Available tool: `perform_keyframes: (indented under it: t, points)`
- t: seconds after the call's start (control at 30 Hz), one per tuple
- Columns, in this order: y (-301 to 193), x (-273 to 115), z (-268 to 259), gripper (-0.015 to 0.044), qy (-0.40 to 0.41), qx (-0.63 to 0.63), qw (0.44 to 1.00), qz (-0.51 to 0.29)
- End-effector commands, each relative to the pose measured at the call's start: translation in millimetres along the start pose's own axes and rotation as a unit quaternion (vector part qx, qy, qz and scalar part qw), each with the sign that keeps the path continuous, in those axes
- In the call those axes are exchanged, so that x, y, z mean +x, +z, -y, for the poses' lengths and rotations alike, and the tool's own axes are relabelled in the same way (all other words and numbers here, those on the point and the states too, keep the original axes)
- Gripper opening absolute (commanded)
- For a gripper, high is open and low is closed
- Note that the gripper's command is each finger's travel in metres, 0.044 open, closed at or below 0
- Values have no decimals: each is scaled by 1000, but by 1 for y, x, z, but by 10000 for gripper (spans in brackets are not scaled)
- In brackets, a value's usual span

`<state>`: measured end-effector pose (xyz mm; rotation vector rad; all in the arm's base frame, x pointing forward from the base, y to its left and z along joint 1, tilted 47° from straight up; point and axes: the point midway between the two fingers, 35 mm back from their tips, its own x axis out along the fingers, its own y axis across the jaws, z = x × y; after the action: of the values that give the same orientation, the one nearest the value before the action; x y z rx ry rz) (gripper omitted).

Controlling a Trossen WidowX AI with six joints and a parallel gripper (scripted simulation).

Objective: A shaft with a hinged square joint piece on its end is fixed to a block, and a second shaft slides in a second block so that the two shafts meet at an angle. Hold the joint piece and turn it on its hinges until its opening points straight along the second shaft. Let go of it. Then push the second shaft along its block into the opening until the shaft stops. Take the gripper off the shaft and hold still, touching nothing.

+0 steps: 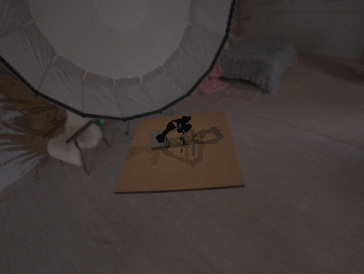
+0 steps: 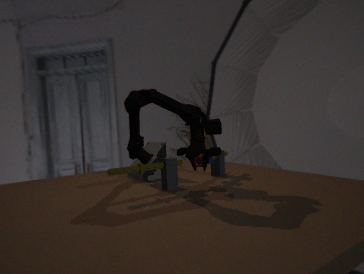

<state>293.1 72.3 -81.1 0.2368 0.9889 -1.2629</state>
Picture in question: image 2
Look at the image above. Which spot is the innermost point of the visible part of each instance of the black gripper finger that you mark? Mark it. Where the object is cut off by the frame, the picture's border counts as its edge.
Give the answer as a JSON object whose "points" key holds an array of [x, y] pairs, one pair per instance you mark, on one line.
{"points": [[205, 161], [192, 161]]}

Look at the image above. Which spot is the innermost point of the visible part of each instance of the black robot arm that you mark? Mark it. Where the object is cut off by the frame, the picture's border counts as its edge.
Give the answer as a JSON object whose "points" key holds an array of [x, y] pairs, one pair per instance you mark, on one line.
{"points": [[189, 113]]}

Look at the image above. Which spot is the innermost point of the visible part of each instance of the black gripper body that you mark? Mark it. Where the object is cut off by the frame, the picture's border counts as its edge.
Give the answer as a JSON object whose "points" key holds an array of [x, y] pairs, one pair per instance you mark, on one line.
{"points": [[214, 151]]}

